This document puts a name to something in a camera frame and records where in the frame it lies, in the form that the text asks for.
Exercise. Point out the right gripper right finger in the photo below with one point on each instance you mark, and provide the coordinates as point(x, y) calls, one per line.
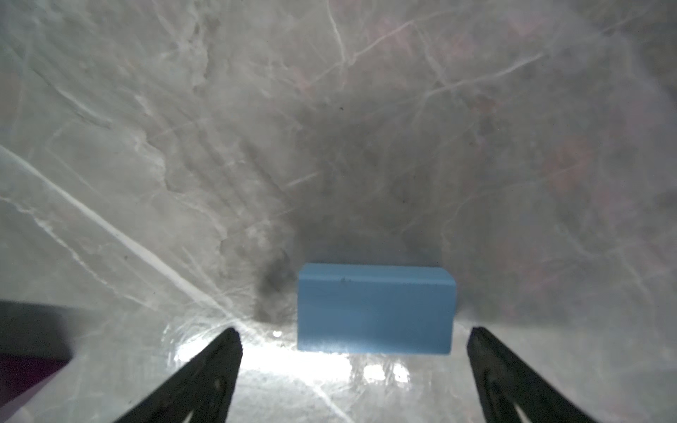
point(506, 385)

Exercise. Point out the purple triangle block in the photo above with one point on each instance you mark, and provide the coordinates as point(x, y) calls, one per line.
point(23, 376)

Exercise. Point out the light blue block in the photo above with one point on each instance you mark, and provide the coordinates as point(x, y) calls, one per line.
point(375, 309)

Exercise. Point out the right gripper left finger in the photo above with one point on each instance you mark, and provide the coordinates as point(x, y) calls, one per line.
point(200, 391)

